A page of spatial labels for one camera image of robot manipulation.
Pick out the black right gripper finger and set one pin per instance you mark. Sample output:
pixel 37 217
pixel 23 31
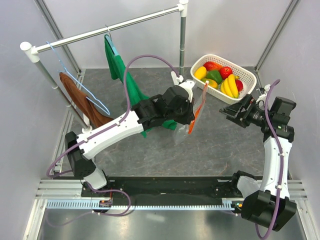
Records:
pixel 231 110
pixel 233 118

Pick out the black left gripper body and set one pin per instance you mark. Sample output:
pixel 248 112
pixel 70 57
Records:
pixel 183 115

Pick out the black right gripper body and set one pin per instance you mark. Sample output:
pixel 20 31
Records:
pixel 253 114

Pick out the yellow banana bunch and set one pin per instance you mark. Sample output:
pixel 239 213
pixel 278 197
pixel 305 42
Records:
pixel 229 87

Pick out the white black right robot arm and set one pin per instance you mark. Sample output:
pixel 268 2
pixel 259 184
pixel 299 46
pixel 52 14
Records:
pixel 266 204

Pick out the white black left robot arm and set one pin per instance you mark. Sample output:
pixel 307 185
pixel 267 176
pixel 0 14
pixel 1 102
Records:
pixel 176 104

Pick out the red pomegranate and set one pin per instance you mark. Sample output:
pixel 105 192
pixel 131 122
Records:
pixel 239 85

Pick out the yellow green mango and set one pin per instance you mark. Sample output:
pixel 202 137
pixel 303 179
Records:
pixel 212 83

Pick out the white plastic basket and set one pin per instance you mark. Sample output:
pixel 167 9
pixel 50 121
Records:
pixel 248 79

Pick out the red apple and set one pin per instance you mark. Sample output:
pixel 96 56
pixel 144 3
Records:
pixel 225 72

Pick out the green bell pepper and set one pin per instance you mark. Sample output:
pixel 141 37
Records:
pixel 215 75

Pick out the yellow lemon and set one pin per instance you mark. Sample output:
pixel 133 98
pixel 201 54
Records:
pixel 200 73

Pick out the brown towel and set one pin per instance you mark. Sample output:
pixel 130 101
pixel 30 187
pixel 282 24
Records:
pixel 81 101

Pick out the blue shirt hanger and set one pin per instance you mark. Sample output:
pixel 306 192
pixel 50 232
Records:
pixel 108 38

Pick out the light blue hanger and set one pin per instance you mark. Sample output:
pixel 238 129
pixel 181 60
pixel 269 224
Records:
pixel 92 98

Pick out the white clothes rack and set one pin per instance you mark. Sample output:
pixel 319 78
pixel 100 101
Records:
pixel 32 52

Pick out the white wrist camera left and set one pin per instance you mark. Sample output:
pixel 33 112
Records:
pixel 188 85

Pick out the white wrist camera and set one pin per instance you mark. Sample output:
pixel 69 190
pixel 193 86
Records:
pixel 263 92
pixel 188 85

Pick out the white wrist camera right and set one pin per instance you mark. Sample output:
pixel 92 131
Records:
pixel 263 92

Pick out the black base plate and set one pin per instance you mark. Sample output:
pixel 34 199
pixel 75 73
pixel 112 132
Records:
pixel 169 191

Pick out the slotted cable duct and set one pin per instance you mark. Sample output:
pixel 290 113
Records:
pixel 89 204

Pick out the aluminium frame rail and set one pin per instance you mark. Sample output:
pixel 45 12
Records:
pixel 71 189

